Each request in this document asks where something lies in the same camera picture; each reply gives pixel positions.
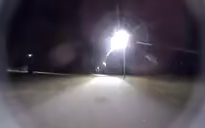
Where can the street lamp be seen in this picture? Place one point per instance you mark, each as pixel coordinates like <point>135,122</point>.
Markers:
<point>119,40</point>
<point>104,64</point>

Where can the pale paved path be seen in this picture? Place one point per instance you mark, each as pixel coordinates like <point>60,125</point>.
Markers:
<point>96,106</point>

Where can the pale road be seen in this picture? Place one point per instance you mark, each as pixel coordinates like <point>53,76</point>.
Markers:
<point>40,72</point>

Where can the dim grass strip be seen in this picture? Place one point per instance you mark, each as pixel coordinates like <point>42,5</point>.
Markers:
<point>43,88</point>
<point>160,90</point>

